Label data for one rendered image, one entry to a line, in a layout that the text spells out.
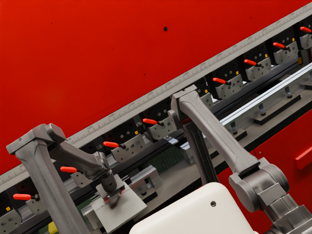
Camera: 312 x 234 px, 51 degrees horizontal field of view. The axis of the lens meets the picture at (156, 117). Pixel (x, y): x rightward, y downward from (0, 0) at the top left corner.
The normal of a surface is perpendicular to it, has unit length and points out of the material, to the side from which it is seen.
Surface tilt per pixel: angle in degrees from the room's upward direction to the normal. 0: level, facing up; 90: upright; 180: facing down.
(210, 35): 90
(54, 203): 55
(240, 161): 27
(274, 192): 37
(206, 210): 48
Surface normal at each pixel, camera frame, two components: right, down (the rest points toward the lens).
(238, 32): 0.43, 0.20
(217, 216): -0.03, -0.37
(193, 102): -0.16, -0.65
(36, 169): -0.15, -0.18
